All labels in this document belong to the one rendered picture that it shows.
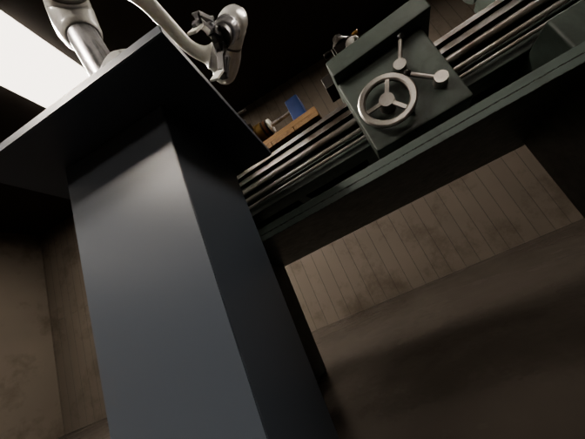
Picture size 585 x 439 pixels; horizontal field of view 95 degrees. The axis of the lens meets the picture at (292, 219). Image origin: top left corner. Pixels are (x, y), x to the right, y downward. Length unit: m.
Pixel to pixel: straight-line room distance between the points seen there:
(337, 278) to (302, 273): 0.41
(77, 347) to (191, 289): 4.97
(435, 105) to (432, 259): 2.43
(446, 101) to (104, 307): 0.89
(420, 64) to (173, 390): 0.93
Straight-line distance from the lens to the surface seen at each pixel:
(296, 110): 1.24
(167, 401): 0.50
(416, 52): 0.95
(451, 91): 0.88
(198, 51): 1.34
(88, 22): 1.37
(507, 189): 3.47
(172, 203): 0.49
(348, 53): 0.95
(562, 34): 1.01
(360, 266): 3.11
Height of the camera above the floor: 0.30
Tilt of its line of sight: 17 degrees up
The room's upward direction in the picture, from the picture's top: 24 degrees counter-clockwise
